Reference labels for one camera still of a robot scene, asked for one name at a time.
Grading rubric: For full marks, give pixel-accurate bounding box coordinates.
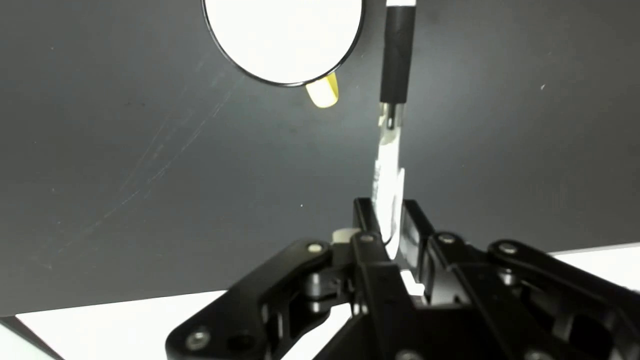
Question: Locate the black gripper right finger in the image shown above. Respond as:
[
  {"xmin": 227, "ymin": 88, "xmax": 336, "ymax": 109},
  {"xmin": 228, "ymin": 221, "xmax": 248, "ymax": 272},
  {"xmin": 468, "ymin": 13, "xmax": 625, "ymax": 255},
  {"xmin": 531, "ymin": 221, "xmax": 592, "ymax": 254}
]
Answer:
[{"xmin": 398, "ymin": 197, "xmax": 640, "ymax": 360}]

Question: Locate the yellow cup with white interior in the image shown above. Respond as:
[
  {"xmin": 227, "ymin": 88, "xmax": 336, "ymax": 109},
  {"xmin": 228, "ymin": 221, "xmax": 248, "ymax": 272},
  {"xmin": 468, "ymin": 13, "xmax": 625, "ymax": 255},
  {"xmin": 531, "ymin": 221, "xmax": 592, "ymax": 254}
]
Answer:
[{"xmin": 202, "ymin": 0, "xmax": 367, "ymax": 109}]

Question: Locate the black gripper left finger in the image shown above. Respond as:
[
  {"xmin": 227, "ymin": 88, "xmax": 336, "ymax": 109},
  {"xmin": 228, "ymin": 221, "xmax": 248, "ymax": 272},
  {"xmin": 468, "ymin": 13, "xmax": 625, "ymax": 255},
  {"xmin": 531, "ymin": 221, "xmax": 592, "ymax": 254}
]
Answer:
[{"xmin": 167, "ymin": 196, "xmax": 417, "ymax": 360}]

